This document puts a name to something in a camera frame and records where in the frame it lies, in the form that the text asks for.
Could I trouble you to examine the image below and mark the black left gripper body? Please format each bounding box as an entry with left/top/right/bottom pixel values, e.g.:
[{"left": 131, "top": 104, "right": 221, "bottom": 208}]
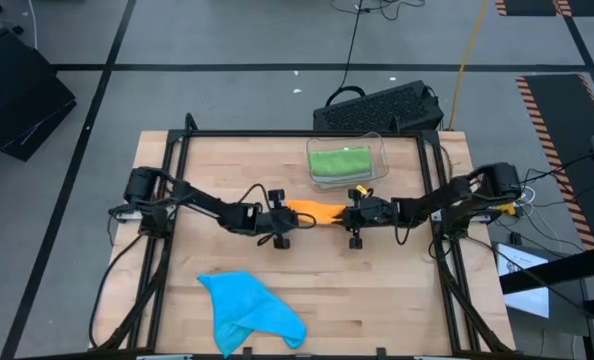
[{"left": 254, "top": 207, "right": 301, "bottom": 237}]

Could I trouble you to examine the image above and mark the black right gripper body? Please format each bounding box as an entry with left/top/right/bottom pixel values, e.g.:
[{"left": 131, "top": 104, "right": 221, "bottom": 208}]
[{"left": 344, "top": 197, "right": 396, "bottom": 229}]

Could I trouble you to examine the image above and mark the orange microfiber towel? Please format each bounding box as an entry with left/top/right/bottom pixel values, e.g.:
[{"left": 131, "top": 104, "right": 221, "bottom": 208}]
[{"left": 285, "top": 199, "right": 349, "bottom": 227}]

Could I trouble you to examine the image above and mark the bright green microfiber towel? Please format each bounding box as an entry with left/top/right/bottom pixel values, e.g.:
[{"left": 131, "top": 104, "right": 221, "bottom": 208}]
[{"left": 308, "top": 147, "right": 375, "bottom": 177}]

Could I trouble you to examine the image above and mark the turquoise microfiber towel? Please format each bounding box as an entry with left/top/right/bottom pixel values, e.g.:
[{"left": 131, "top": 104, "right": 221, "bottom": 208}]
[{"left": 196, "top": 271, "right": 308, "bottom": 359}]

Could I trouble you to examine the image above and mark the clear plastic bin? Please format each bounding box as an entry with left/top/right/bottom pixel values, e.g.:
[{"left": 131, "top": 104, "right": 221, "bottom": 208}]
[{"left": 305, "top": 131, "right": 391, "bottom": 193}]

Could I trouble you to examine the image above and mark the black perforated computer case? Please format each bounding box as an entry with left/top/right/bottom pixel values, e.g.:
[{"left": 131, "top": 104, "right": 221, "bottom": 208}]
[{"left": 312, "top": 79, "right": 446, "bottom": 134}]

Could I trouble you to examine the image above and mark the white paper sheet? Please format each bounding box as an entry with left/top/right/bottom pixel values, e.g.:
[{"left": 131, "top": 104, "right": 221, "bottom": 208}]
[{"left": 496, "top": 242, "right": 551, "bottom": 320}]

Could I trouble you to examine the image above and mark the black metal beam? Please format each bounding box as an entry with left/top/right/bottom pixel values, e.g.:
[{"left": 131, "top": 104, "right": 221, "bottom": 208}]
[{"left": 499, "top": 243, "right": 594, "bottom": 296}]

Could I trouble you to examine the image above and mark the black hazard-striped floor mat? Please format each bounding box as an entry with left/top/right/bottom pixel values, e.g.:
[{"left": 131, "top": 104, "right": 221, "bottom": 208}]
[
  {"left": 494, "top": 0, "right": 594, "bottom": 17},
  {"left": 515, "top": 73, "right": 594, "bottom": 251}
]

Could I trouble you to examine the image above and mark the black equipment case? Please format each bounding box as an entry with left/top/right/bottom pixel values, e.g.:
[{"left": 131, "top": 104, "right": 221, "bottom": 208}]
[{"left": 0, "top": 27, "right": 77, "bottom": 162}]

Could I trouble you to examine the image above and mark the black left camera cable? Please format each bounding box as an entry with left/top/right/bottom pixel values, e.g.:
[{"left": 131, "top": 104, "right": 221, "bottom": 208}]
[{"left": 236, "top": 182, "right": 278, "bottom": 248}]

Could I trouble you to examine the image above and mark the black aluminium table frame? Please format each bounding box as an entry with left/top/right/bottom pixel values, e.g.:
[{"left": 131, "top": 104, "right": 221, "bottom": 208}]
[{"left": 89, "top": 112, "right": 516, "bottom": 354}]

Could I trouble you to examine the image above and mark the black hanging cable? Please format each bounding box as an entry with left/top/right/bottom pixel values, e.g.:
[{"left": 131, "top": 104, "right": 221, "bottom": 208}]
[{"left": 326, "top": 0, "right": 368, "bottom": 107}]

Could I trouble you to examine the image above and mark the yellow hanging cable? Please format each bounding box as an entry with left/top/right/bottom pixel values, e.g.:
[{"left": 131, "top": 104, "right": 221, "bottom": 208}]
[{"left": 448, "top": 0, "right": 492, "bottom": 130}]

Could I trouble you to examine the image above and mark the black floor cable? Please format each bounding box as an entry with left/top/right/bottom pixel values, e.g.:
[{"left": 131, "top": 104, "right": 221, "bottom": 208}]
[{"left": 89, "top": 232, "right": 147, "bottom": 349}]

